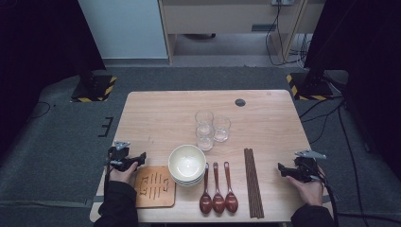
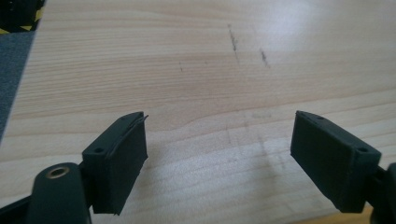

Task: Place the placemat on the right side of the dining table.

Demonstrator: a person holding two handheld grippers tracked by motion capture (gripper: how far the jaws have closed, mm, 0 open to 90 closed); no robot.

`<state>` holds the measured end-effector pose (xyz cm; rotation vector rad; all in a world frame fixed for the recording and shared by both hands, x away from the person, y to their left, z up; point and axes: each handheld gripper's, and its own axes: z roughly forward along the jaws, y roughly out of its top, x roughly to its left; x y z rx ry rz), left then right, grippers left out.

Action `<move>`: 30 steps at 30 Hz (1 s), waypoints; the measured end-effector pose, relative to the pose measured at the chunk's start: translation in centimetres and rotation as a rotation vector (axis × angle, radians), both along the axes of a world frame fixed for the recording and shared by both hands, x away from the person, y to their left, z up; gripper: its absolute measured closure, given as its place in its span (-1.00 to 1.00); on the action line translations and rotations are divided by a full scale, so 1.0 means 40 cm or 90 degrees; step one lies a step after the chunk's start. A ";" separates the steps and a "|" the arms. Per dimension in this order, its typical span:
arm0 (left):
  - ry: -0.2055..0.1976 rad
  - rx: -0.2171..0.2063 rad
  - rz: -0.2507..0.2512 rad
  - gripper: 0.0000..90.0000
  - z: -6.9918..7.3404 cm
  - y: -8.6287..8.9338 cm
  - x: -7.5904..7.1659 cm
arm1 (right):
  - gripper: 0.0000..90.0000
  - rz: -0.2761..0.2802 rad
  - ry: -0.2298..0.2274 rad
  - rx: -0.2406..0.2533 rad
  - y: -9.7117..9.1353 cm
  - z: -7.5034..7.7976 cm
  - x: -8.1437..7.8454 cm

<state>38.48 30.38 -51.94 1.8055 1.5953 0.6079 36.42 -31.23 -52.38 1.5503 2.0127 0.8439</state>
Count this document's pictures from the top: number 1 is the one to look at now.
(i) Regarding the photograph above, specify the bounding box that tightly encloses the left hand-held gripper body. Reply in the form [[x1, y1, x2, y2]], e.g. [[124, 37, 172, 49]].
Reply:
[[106, 140, 140, 173]]

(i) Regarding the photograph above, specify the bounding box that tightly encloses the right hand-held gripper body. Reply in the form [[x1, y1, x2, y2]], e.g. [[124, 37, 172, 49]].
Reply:
[[293, 149, 327, 184]]

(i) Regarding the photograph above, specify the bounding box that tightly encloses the square wooden coaster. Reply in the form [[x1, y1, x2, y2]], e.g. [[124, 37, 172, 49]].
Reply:
[[133, 166, 177, 209]]

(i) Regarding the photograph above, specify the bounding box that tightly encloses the bundle of brown chopsticks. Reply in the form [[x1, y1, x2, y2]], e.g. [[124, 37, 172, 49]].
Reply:
[[243, 148, 265, 219]]

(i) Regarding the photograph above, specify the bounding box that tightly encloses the cream ceramic bowl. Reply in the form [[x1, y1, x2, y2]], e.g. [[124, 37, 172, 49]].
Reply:
[[173, 179, 202, 187], [170, 174, 205, 185], [167, 144, 207, 183]]

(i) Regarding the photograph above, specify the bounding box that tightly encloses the dark red wooden spoon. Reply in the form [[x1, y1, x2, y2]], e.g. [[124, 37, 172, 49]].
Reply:
[[223, 161, 239, 214], [199, 162, 214, 216], [212, 162, 226, 215]]

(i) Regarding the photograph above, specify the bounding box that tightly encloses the person's left hand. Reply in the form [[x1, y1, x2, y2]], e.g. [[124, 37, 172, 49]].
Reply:
[[108, 161, 140, 185]]

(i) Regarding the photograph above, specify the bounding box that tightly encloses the person's right hand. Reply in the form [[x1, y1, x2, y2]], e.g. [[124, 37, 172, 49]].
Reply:
[[287, 166, 325, 208]]

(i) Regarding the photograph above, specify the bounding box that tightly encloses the clear drinking glass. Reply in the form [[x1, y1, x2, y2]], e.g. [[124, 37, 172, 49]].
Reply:
[[194, 110, 215, 135], [212, 115, 232, 144], [196, 125, 216, 151]]

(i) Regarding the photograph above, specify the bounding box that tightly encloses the black stand with striped base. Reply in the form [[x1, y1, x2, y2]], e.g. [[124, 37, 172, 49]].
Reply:
[[70, 62, 118, 103], [286, 61, 336, 102]]

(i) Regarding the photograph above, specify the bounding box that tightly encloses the white cabinet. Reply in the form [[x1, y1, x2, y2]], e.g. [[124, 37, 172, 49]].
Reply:
[[78, 0, 168, 60]]

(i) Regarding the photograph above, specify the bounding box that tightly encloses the black curtain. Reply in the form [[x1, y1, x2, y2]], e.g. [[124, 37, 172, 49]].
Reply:
[[304, 0, 401, 173], [0, 0, 107, 159]]

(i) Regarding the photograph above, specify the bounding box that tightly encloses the grey rectangular desk plate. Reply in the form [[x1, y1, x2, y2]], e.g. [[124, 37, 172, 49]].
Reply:
[[251, 23, 277, 32]]

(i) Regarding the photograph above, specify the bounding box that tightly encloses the light wooden desk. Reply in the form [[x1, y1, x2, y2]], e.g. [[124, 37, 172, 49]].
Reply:
[[157, 0, 327, 65]]

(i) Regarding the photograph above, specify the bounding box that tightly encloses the left hand-held gripper cable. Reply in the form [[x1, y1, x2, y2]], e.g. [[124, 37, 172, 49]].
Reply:
[[103, 160, 114, 197]]

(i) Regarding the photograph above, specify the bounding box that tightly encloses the hand-held gripper cable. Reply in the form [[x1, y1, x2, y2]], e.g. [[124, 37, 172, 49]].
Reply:
[[310, 171, 401, 227], [103, 160, 114, 197]]

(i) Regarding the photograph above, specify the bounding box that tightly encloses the right hand-held gripper cable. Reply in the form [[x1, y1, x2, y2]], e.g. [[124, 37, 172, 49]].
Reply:
[[310, 171, 401, 227]]

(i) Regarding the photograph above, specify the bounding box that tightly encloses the black floor cable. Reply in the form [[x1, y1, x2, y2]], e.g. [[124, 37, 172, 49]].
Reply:
[[337, 105, 363, 221], [298, 94, 345, 120], [27, 101, 52, 121]]

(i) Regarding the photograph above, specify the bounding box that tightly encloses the black power cable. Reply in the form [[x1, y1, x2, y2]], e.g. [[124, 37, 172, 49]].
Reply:
[[276, 3, 288, 62], [265, 3, 301, 67]]

